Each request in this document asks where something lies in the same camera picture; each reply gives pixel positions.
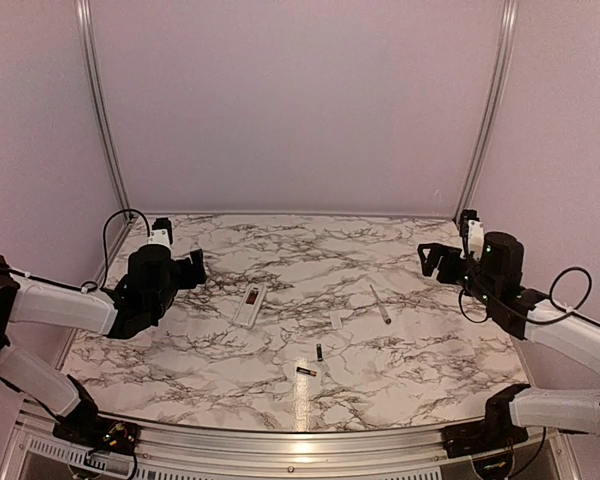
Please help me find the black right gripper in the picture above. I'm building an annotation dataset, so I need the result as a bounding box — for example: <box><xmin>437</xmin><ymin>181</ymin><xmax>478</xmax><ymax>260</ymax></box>
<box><xmin>416</xmin><ymin>243</ymin><xmax>498</xmax><ymax>307</ymax></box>

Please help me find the white remote control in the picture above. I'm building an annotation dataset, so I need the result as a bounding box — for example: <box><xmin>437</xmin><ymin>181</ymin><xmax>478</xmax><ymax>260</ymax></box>
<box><xmin>232</xmin><ymin>284</ymin><xmax>267</xmax><ymax>329</ymax></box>

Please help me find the white battery cover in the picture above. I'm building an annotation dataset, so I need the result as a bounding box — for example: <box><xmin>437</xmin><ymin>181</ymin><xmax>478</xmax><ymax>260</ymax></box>
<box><xmin>329</xmin><ymin>312</ymin><xmax>343</xmax><ymax>330</ymax></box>

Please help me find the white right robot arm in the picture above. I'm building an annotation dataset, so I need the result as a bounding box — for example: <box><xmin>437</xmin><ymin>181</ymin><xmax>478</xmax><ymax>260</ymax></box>
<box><xmin>417</xmin><ymin>232</ymin><xmax>600</xmax><ymax>448</ymax></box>

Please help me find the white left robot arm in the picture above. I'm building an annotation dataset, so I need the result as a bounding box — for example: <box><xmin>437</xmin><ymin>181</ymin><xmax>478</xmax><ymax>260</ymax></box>
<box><xmin>0</xmin><ymin>245</ymin><xmax>206</xmax><ymax>445</ymax></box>

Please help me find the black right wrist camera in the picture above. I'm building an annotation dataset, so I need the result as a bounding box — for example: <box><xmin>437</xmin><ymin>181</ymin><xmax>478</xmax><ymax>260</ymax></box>
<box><xmin>458</xmin><ymin>209</ymin><xmax>484</xmax><ymax>260</ymax></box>

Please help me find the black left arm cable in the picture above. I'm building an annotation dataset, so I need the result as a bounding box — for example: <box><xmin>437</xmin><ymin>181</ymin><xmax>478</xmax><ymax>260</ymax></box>
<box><xmin>81</xmin><ymin>208</ymin><xmax>152</xmax><ymax>296</ymax></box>

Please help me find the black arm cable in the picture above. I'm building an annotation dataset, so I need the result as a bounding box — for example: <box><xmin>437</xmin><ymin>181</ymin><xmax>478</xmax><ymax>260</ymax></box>
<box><xmin>457</xmin><ymin>234</ymin><xmax>594</xmax><ymax>326</ymax></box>
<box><xmin>81</xmin><ymin>208</ymin><xmax>152</xmax><ymax>296</ymax></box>

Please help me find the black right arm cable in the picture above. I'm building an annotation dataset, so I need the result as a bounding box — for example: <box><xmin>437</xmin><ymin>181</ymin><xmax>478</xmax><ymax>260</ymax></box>
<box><xmin>457</xmin><ymin>234</ymin><xmax>594</xmax><ymax>326</ymax></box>

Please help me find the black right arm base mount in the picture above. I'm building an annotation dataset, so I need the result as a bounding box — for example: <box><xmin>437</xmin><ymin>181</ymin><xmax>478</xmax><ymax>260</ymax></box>
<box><xmin>441</xmin><ymin>394</ymin><xmax>529</xmax><ymax>458</ymax></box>

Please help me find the aluminium front frame rail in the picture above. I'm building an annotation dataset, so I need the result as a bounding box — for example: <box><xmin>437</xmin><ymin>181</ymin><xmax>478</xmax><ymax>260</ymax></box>
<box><xmin>0</xmin><ymin>400</ymin><xmax>581</xmax><ymax>479</ymax></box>

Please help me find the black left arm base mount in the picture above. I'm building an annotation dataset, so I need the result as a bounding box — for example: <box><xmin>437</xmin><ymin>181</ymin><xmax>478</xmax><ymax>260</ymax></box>
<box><xmin>53</xmin><ymin>391</ymin><xmax>140</xmax><ymax>456</ymax></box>

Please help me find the aluminium frame corner post right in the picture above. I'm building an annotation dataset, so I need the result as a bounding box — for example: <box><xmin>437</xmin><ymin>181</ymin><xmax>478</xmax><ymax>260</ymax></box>
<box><xmin>454</xmin><ymin>0</ymin><xmax>520</xmax><ymax>220</ymax></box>

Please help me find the aluminium frame corner post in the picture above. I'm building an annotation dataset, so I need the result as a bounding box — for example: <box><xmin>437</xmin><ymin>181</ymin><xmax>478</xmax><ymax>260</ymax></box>
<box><xmin>454</xmin><ymin>0</ymin><xmax>520</xmax><ymax>220</ymax></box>
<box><xmin>75</xmin><ymin>0</ymin><xmax>131</xmax><ymax>209</ymax></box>

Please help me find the aluminium frame corner post left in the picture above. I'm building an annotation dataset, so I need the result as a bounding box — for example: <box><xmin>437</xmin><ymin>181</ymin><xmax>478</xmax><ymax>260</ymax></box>
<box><xmin>75</xmin><ymin>0</ymin><xmax>131</xmax><ymax>209</ymax></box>

